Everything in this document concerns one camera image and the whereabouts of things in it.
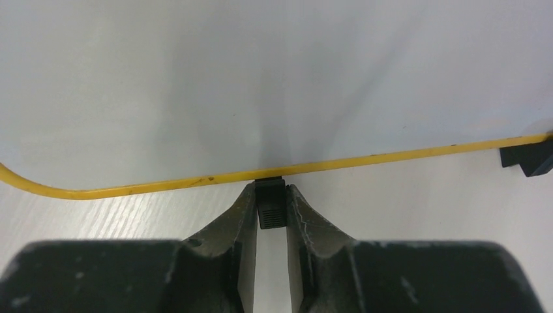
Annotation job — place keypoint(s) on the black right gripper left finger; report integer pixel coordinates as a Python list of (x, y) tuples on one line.
[(214, 268)]

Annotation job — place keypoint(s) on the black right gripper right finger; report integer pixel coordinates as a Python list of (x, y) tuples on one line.
[(325, 264)]

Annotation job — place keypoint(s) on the yellow framed whiteboard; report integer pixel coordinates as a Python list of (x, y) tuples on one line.
[(113, 98)]

